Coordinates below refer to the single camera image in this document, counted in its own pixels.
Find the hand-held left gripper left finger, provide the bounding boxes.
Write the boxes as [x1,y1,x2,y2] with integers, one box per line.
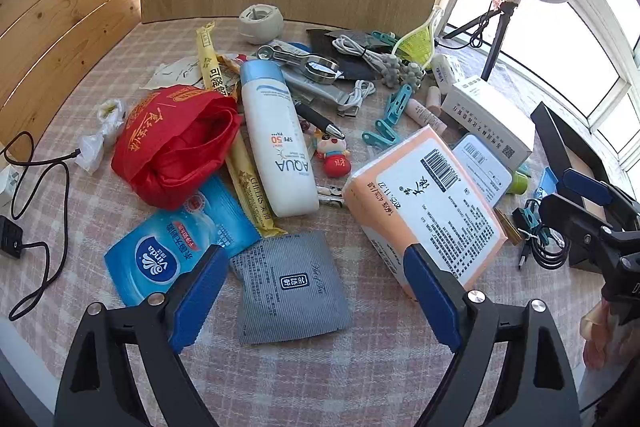
[52,244,231,427]

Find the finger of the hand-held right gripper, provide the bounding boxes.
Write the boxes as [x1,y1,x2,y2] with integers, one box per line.
[559,167,640,229]
[538,193,627,259]

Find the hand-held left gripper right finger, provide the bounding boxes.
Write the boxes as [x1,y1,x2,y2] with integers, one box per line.
[402,243,583,427]

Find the black cable bundle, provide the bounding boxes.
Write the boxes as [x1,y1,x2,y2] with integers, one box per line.
[515,199,572,271]

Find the black rectangular tray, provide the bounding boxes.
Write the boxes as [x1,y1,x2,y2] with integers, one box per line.
[530,102,640,269]

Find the orange tissue pack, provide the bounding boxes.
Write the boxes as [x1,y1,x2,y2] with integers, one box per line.
[342,125,508,304]

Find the pale blue case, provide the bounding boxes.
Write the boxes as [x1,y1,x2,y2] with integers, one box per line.
[452,133,514,208]

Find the white cardboard box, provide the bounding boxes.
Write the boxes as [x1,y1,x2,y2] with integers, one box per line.
[441,77,537,170]

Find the pink bottle grey cap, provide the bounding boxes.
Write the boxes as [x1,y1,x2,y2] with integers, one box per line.
[405,99,449,136]

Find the dotted white tissue pack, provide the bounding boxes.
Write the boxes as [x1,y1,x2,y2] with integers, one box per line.
[432,53,467,88]

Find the person's right hand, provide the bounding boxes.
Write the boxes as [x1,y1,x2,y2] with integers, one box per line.
[581,301,627,371]

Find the blue plastic card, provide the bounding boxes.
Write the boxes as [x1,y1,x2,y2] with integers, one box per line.
[532,167,559,200]

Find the blue wet wipe packet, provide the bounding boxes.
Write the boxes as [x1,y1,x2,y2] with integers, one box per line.
[104,177,262,307]

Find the small gold packet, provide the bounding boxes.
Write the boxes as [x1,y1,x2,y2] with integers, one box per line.
[495,209,524,246]

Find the green round cap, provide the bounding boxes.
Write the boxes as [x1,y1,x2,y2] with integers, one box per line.
[509,169,531,196]

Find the grey tea sachet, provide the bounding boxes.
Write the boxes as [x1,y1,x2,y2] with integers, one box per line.
[230,230,354,347]

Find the gold stick packet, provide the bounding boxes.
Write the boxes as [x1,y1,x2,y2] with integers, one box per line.
[225,127,289,241]

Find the red cloth bag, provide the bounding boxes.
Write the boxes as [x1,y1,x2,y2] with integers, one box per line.
[111,84,244,210]

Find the red cartoon figurine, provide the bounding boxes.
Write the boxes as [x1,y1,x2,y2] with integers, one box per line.
[314,129,354,179]

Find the black tripod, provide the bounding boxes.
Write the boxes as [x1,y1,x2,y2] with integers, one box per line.
[442,0,522,84]

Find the white sunscreen bottle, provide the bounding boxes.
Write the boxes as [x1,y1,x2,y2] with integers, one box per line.
[240,59,320,217]

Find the crumpled white plastic bag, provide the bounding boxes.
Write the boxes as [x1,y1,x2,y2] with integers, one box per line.
[74,98,126,172]

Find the black pen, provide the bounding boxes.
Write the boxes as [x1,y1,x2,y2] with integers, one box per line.
[293,101,346,139]

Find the white paper sachet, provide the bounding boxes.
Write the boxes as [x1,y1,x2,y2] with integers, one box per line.
[144,56,206,90]

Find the white charger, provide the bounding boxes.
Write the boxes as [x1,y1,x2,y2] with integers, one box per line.
[0,164,21,208]

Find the orange snack sachet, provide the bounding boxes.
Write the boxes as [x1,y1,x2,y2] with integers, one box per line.
[217,53,251,83]

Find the silver grey sachet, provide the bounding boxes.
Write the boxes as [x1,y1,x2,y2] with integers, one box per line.
[282,69,351,106]

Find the yellow stick sachet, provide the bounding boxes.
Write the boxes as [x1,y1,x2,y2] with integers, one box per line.
[195,21,231,96]

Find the metal measuring spoons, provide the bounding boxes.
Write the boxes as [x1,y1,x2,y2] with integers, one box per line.
[256,46,344,86]

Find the black flat pouch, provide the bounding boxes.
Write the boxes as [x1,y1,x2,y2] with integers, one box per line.
[305,28,397,83]

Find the white round dispenser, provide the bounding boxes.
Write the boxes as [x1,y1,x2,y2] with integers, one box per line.
[237,3,285,44]

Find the wooden slat panel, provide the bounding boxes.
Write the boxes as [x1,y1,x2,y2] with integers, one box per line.
[0,0,144,160]

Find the black cable with controller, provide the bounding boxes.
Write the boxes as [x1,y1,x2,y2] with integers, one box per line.
[0,131,71,322]

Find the white USB cable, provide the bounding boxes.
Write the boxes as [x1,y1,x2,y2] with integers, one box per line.
[332,34,397,68]
[337,79,377,118]

